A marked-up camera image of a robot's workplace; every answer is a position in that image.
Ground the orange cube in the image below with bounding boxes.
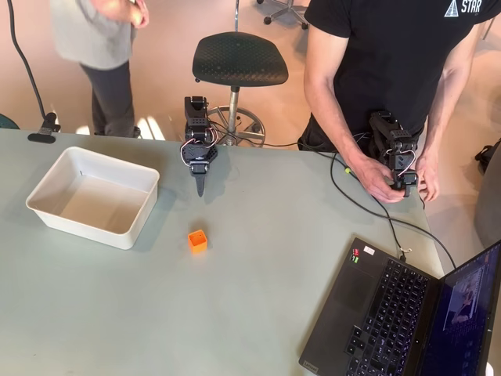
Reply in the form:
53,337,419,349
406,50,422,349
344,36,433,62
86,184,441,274
187,230,208,255

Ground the black leader arm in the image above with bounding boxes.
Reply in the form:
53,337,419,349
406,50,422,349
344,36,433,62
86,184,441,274
367,110,422,197

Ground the operator left forearm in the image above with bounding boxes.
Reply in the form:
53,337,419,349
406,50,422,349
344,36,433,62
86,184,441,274
420,58,477,161

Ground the operator right forearm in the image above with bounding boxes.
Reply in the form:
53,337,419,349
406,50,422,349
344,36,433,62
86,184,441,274
304,74,377,168

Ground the white plastic bin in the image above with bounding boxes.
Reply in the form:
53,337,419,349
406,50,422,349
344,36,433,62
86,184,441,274
25,146,160,251

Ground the bystander left hand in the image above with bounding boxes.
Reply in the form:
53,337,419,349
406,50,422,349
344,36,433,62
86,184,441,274
130,0,150,29

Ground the operator right hand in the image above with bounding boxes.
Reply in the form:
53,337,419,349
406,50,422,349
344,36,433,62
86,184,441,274
351,155,404,204

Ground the operator left hand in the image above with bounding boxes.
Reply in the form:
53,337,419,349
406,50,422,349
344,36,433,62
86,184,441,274
416,155,442,203

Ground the black perforated stool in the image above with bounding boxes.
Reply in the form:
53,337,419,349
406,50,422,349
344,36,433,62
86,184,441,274
191,31,290,149

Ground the bystander in dark trousers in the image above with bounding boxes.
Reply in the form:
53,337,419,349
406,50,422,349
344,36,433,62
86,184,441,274
49,0,142,138

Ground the grey office chair base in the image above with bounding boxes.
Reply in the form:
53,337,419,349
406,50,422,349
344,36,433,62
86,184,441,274
256,0,310,31

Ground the black Lenovo laptop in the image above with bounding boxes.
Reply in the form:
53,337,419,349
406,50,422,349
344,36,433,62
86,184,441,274
299,237,501,376

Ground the operator in black T-shirt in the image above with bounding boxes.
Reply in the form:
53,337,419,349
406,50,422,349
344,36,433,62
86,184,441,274
297,0,501,157

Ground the black bag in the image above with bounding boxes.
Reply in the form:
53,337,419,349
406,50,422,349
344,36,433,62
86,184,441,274
474,143,501,175

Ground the grey beanbag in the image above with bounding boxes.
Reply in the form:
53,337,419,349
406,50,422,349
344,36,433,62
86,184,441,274
475,139,501,248

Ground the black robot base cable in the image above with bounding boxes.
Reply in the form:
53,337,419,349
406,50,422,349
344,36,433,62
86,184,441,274
218,139,302,150

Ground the black cable plugged into laptop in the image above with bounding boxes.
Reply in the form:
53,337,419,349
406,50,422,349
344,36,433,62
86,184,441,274
330,150,410,262

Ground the black gooseneck clamp mount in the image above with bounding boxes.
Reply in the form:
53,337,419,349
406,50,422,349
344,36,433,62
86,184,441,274
6,0,62,144

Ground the black cable with green tip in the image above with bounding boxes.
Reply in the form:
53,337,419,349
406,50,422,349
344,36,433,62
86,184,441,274
342,166,458,271

